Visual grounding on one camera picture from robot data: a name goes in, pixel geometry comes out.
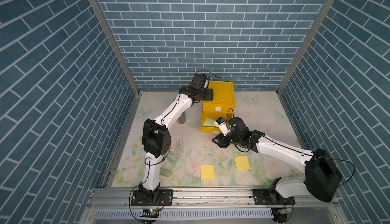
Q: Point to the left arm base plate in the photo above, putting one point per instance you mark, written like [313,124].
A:
[164,197]

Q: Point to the aluminium mounting rail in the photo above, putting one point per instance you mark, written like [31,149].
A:
[183,197]

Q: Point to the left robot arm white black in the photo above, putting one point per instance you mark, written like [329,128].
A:
[157,140]

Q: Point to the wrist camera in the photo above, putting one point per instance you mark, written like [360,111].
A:
[199,82]
[222,125]

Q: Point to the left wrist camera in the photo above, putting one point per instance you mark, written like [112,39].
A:
[199,82]

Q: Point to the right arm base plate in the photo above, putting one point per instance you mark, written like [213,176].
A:
[264,196]

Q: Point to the pen tube blue lid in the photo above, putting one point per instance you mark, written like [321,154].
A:
[181,119]

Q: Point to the white cable duct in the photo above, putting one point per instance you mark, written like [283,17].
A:
[181,214]

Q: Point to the yellow sticky pad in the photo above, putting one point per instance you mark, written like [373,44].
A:
[207,172]
[242,163]

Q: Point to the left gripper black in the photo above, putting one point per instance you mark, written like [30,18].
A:
[209,94]

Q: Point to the green sticky pad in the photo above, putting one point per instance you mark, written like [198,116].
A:
[209,122]

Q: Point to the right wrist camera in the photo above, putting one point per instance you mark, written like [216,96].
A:
[222,125]

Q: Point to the yellow drawer cabinet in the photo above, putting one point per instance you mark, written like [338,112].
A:
[223,97]

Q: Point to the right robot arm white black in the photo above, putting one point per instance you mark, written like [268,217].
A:
[321,175]

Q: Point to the yellow drawer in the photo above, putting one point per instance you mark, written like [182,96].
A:
[214,115]

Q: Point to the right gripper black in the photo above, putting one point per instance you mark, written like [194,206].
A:
[221,143]

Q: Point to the grey green case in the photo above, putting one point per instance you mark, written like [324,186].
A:
[165,172]

